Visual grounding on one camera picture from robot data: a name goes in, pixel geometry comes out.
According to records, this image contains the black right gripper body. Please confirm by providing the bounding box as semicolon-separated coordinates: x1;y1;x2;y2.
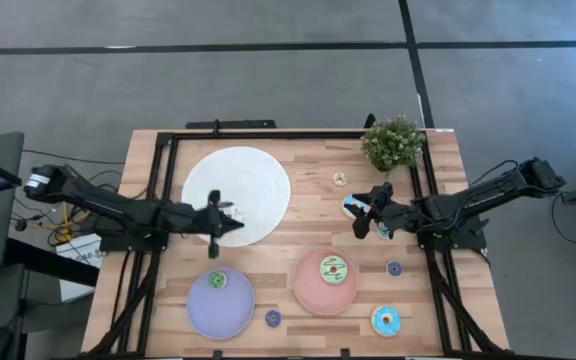
370;182;419;240

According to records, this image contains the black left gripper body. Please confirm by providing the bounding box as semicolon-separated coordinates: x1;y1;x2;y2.
187;189;224;259

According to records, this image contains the large blue iced donut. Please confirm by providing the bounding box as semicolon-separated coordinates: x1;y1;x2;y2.
370;305;403;338
341;193;369;221

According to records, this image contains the large green dark-swirl donut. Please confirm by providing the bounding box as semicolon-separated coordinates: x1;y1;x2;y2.
319;254;349;286

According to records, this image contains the white round woven placemat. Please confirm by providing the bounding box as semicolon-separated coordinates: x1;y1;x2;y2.
181;145;292;249

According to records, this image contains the green plant in black pot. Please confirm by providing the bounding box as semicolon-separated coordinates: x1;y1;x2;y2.
360;114;428;174

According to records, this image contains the pink plate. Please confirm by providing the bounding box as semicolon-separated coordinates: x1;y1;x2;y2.
291;248;360;317

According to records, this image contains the purple plate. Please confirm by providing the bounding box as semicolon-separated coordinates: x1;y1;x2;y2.
186;266;257;341

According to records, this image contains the black flat bar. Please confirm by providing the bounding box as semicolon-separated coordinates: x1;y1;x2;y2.
185;119;278;131

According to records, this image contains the white printed cardboard box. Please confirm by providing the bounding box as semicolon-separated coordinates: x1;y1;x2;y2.
56;233;104;303

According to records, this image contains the yellow cable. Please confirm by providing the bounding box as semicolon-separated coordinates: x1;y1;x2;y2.
42;207;94;245

